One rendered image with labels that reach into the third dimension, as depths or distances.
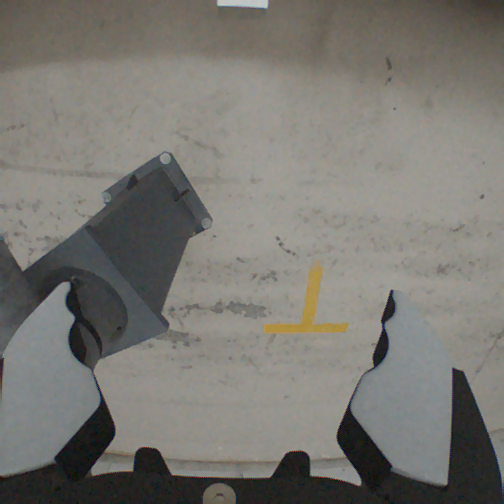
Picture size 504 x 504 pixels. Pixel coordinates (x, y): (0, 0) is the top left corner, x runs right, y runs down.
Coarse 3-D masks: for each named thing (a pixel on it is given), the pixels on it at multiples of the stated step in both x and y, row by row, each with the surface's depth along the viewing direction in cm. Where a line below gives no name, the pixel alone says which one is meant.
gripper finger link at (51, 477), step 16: (0, 368) 7; (0, 384) 6; (0, 400) 6; (0, 480) 4; (16, 480) 4; (32, 480) 4; (48, 480) 5; (64, 480) 5; (0, 496) 4; (16, 496) 4; (32, 496) 4; (48, 496) 4
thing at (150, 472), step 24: (144, 456) 5; (288, 456) 6; (96, 480) 4; (120, 480) 5; (144, 480) 5; (168, 480) 5; (192, 480) 5; (216, 480) 5; (240, 480) 5; (264, 480) 5; (288, 480) 5; (312, 480) 5; (336, 480) 5
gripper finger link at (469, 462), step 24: (456, 384) 7; (456, 408) 6; (456, 432) 6; (480, 432) 6; (456, 456) 5; (480, 456) 5; (384, 480) 6; (408, 480) 5; (456, 480) 5; (480, 480) 5
